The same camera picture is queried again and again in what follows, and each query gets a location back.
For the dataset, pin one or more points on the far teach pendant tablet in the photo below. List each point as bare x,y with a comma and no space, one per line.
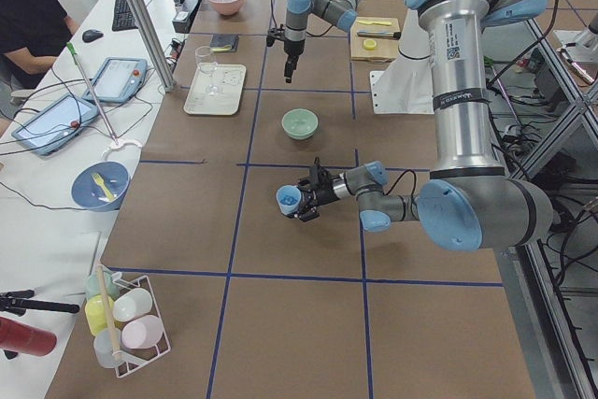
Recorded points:
119,79

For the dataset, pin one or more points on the aluminium frame post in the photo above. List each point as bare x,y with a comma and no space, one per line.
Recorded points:
152,43

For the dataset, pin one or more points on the seated person black shirt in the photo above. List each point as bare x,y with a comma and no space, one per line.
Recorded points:
33,34

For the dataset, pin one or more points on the light blue cup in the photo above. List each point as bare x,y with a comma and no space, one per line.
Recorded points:
288,198

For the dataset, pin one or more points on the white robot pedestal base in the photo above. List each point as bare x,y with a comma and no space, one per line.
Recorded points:
405,86

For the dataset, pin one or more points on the wine glass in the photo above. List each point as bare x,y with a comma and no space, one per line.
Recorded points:
207,65

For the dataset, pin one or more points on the grey yellow cloth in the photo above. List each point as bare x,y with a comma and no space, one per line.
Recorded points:
225,43

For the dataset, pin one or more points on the steel muddler black cap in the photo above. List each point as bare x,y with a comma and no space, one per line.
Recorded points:
379,34

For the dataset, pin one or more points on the half lemon slice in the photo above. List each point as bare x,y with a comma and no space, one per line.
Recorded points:
370,44

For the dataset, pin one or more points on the black tripod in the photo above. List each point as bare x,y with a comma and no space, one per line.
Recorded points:
19,302

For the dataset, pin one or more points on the teach pendant tablet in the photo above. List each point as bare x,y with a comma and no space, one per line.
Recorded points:
119,79
55,125

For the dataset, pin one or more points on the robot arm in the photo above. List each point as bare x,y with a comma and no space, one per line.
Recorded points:
339,13
469,202

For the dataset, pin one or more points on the near teach pendant tablet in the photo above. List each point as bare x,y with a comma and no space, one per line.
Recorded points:
55,125

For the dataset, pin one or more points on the white cup rack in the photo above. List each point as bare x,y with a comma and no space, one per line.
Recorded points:
125,320

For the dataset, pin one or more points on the wooden cutting board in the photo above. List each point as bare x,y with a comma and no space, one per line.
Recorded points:
387,49

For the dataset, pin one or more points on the black keyboard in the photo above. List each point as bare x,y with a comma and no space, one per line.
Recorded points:
123,18

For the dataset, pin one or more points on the green bowl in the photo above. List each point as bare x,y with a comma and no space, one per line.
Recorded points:
300,123

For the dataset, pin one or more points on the yellow plastic knife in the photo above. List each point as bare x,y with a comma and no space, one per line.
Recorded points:
379,23

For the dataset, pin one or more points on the yellow fork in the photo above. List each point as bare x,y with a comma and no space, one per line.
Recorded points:
100,182

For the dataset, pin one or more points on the black computer mouse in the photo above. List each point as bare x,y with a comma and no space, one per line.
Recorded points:
91,35

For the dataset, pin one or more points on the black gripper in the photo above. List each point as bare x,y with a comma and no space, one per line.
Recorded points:
293,48
323,194

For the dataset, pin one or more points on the white bear tray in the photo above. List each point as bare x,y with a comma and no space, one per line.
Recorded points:
230,78

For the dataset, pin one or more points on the red bottle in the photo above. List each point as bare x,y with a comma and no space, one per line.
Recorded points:
19,338

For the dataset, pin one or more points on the blue bowl with fork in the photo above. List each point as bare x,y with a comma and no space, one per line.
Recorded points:
90,197

